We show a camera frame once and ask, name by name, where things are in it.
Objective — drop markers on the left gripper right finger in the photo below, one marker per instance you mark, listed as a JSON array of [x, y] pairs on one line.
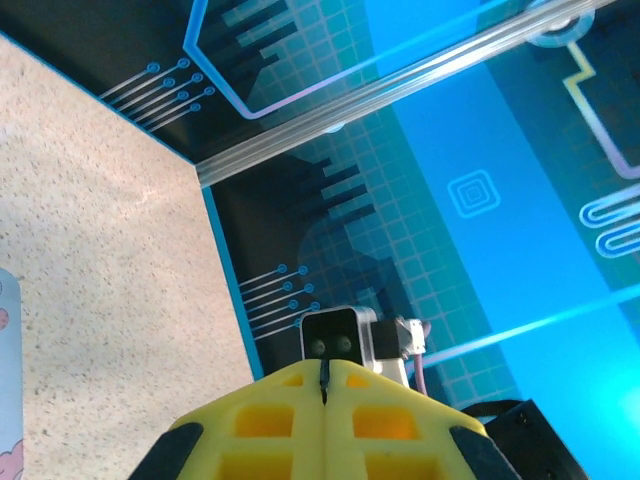
[[390, 430]]

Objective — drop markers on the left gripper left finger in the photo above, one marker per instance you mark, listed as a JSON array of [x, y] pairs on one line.
[[260, 430]]

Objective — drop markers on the clear acrylic bar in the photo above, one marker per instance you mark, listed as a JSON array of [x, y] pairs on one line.
[[400, 85]]

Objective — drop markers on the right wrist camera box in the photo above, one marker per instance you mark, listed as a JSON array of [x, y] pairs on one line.
[[332, 337]]

